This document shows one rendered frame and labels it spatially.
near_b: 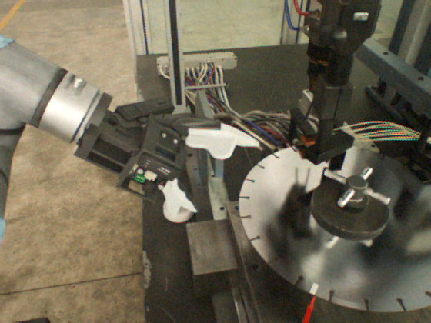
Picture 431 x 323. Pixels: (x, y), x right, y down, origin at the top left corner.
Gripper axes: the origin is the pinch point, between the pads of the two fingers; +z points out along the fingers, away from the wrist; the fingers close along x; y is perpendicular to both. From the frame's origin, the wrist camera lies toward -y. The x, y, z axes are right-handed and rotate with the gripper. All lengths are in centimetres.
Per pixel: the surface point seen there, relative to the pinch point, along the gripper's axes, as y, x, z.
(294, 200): -1.1, 1.3, 11.8
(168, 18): -57, -4, -14
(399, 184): -4.8, 11.2, 26.5
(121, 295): -40, -106, 23
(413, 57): -62, 24, 50
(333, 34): 1.6, 23.3, -3.1
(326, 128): -5.1, 12.2, 9.0
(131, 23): -106, -31, -23
